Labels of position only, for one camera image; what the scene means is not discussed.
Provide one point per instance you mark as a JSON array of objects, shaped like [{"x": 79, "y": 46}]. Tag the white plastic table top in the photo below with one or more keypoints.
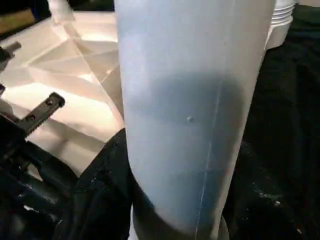
[{"x": 65, "y": 75}]

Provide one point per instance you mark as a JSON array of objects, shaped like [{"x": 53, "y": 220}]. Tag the black mat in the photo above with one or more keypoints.
[{"x": 290, "y": 110}]

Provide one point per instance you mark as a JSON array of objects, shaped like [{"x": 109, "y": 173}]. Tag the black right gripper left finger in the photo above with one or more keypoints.
[{"x": 100, "y": 200}]

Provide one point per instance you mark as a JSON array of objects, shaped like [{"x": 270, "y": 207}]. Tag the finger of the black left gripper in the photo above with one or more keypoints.
[
  {"x": 52, "y": 165},
  {"x": 30, "y": 192}
]

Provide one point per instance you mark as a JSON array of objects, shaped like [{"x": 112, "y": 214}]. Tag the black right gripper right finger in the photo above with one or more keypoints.
[{"x": 275, "y": 200}]

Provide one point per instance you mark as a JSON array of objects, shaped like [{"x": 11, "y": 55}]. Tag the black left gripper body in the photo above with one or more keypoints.
[{"x": 35, "y": 117}]

